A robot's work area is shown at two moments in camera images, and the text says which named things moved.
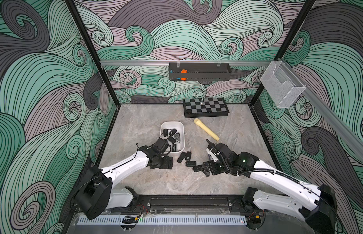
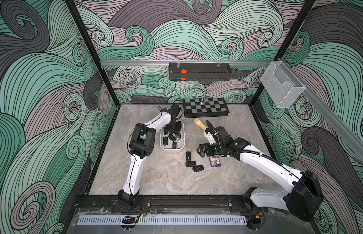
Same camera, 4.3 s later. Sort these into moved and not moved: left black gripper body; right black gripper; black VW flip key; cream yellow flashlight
Moved: right black gripper; left black gripper body
Not moved: cream yellow flashlight; black VW flip key
